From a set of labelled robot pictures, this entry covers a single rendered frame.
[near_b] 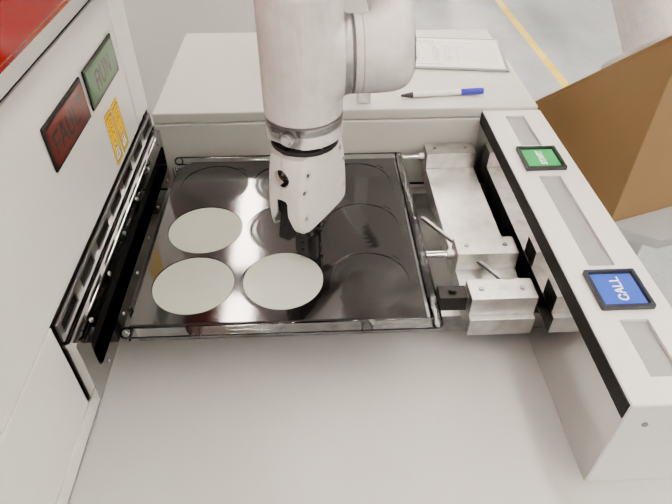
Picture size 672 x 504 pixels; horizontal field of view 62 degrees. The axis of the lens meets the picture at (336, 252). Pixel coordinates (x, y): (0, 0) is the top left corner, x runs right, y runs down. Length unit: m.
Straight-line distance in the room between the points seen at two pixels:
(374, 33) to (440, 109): 0.40
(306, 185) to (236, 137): 0.36
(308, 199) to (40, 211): 0.27
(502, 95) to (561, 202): 0.29
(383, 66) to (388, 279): 0.27
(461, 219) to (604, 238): 0.21
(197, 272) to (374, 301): 0.23
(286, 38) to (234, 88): 0.47
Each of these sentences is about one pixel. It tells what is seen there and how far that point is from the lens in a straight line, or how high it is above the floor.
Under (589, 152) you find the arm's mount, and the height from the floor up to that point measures 0.90.
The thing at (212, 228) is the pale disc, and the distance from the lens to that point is 0.79.
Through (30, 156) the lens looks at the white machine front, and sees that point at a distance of 0.59.
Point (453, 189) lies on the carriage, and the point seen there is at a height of 0.88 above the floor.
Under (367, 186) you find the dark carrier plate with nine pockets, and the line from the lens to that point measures 0.86.
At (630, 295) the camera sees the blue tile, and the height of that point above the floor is 0.96.
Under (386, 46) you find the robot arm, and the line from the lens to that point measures 0.56.
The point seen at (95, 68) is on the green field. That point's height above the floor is 1.11.
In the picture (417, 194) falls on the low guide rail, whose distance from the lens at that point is 0.94.
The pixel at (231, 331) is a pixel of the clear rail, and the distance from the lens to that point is 0.65.
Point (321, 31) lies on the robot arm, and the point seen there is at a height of 1.20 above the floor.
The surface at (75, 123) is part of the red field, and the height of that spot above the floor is 1.09.
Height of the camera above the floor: 1.39
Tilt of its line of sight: 41 degrees down
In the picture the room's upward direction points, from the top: straight up
